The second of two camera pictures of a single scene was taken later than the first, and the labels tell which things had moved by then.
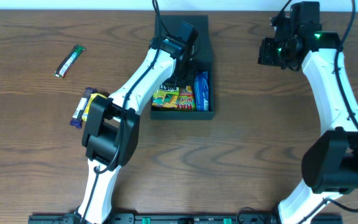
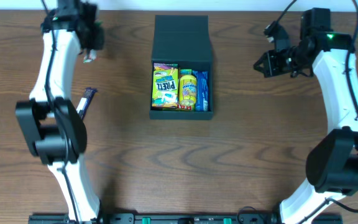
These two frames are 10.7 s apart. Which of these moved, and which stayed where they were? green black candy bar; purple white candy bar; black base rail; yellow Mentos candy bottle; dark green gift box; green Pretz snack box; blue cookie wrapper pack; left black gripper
Moved: yellow Mentos candy bottle; left black gripper; green black candy bar
Stayed: green Pretz snack box; purple white candy bar; black base rail; dark green gift box; blue cookie wrapper pack
